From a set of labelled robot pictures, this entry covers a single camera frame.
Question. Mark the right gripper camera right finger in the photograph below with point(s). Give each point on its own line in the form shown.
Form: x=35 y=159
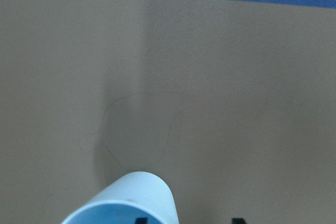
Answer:
x=238 y=221

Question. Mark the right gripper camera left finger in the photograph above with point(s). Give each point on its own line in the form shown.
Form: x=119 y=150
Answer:
x=141 y=220

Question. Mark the light blue plastic cup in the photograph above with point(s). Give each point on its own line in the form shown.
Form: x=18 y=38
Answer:
x=134 y=195

